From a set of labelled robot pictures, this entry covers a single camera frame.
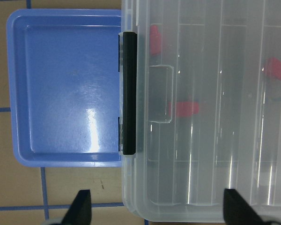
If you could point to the black box latch handle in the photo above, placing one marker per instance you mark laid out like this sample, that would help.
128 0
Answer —
127 66

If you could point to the red block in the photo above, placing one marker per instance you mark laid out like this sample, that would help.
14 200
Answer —
186 108
155 44
272 68

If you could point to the blue plastic tray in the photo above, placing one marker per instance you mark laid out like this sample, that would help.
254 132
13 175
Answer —
64 86

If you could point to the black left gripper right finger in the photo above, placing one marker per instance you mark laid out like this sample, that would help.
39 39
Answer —
236 211

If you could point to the clear plastic storage box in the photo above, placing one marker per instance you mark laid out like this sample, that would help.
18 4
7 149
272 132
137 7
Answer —
128 173

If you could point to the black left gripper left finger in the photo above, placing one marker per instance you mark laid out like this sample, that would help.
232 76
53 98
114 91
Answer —
80 211

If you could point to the clear plastic box lid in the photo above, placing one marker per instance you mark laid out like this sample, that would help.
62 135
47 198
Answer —
210 117

